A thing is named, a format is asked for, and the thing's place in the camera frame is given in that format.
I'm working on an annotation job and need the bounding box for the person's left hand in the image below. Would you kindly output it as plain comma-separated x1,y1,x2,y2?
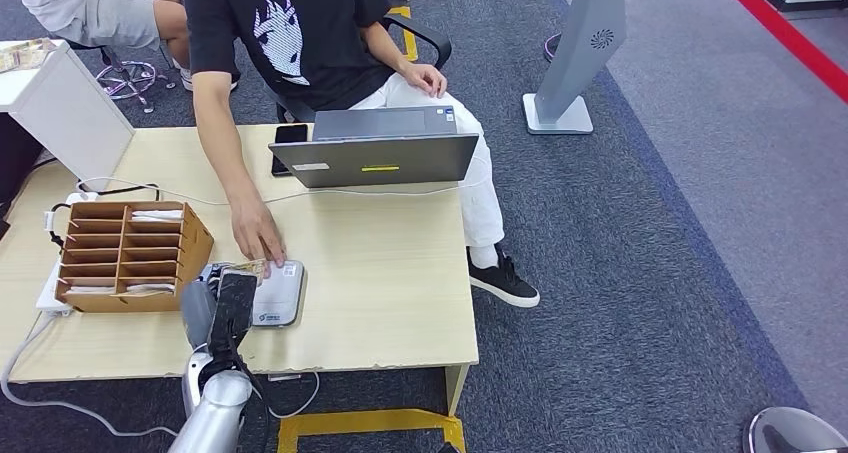
399,63,449,100

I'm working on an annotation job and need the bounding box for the white power strip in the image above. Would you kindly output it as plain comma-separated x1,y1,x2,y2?
34,264,74,319

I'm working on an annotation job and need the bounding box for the white cabinet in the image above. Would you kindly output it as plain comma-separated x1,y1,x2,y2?
0,39,137,193

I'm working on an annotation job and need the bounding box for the grey laptop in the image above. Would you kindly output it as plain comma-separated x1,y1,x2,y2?
268,106,480,190

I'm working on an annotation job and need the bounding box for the chrome base stool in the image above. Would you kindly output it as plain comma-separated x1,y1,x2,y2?
66,39,179,115

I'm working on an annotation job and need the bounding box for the grey kiosk stand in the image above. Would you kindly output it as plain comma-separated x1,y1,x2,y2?
521,0,627,137

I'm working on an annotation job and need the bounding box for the black smartphone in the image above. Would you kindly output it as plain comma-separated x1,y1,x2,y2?
270,123,310,178

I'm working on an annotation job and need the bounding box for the wooden desk leg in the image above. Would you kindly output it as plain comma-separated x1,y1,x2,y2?
445,365,472,419

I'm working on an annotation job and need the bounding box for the black office chair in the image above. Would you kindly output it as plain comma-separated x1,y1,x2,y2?
264,13,453,125

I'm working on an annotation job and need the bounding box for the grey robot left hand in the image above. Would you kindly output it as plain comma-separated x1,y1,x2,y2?
180,263,230,353

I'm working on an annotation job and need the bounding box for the printed paper stack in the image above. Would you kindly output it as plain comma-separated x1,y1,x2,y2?
0,37,60,75

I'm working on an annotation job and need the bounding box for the white looping cable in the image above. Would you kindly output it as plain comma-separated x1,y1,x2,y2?
251,370,321,421

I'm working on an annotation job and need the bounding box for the grey card reader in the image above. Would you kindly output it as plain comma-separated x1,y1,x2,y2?
198,259,307,329

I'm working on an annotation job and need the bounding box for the cardboard key card organiser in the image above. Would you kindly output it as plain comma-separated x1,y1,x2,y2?
54,201,215,315

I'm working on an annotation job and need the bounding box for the thin black cable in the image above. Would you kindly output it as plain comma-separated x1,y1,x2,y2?
76,182,162,203

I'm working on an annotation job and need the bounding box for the thin white charging cable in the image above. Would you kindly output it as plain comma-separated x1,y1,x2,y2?
76,175,480,207

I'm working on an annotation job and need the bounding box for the black sneaker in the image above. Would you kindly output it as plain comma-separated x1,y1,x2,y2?
467,253,541,310

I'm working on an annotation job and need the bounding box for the person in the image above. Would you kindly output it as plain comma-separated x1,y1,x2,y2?
19,0,238,94
180,0,541,310

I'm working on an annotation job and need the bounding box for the round grey dome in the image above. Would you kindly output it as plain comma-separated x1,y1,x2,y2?
743,406,848,453

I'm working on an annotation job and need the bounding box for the grey power strip cord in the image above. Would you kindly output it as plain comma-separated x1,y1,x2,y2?
0,314,180,439

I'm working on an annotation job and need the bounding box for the person's right hand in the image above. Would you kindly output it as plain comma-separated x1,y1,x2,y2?
228,194,288,279

